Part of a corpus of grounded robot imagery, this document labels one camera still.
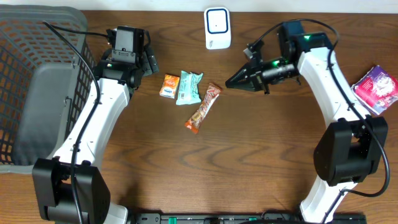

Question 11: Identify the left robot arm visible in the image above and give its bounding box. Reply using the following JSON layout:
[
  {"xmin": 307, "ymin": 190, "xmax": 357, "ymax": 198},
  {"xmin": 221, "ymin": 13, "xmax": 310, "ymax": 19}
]
[{"xmin": 32, "ymin": 26, "xmax": 159, "ymax": 223}]

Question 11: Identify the brown orange candy bar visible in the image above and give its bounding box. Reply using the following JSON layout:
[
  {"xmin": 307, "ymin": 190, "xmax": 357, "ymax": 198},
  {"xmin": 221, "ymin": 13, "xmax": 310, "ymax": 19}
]
[{"xmin": 185, "ymin": 83, "xmax": 223, "ymax": 134}]

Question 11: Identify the left black cable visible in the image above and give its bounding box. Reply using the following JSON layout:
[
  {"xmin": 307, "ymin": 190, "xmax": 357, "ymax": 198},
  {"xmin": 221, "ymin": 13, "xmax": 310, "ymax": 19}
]
[{"xmin": 42, "ymin": 20, "xmax": 113, "ymax": 224}]

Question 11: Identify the black cable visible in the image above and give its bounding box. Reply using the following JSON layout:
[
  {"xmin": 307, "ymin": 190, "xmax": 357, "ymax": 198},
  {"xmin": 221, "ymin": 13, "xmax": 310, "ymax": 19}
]
[
  {"xmin": 248, "ymin": 17, "xmax": 391, "ymax": 224},
  {"xmin": 42, "ymin": 20, "xmax": 113, "ymax": 224}
]

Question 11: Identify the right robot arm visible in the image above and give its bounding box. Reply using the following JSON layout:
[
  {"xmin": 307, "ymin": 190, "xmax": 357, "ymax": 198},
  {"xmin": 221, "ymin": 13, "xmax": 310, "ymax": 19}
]
[{"xmin": 225, "ymin": 19, "xmax": 388, "ymax": 223}]

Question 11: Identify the small orange snack packet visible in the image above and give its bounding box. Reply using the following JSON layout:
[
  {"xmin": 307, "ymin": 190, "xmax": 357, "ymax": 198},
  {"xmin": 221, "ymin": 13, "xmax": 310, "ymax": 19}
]
[{"xmin": 159, "ymin": 74, "xmax": 180, "ymax": 99}]

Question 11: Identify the right black cable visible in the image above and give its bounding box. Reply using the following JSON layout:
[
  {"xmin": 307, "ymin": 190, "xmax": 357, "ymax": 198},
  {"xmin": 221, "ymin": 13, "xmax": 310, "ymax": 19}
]
[{"xmin": 248, "ymin": 17, "xmax": 391, "ymax": 224}]

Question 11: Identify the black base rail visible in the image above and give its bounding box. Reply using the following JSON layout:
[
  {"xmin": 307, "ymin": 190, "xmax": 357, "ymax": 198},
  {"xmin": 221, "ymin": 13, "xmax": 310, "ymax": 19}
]
[{"xmin": 127, "ymin": 212, "xmax": 368, "ymax": 224}]

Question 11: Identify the grey plastic mesh basket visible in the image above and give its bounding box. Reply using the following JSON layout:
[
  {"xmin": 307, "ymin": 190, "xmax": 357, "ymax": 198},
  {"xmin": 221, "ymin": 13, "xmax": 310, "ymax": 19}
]
[{"xmin": 1, "ymin": 4, "xmax": 95, "ymax": 174}]

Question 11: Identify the teal snack packet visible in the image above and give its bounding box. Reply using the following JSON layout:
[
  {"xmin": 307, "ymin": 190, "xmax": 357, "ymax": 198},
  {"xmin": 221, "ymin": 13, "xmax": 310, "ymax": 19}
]
[{"xmin": 176, "ymin": 71, "xmax": 203, "ymax": 106}]

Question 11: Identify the white barcode scanner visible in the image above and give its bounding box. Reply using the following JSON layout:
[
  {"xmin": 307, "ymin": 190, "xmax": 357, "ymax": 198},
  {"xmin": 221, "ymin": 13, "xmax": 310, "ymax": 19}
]
[{"xmin": 203, "ymin": 7, "xmax": 231, "ymax": 50}]

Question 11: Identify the purple red snack bag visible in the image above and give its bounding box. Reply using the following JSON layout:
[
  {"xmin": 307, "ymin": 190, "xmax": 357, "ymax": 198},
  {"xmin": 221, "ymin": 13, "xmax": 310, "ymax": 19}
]
[{"xmin": 351, "ymin": 65, "xmax": 397, "ymax": 115}]

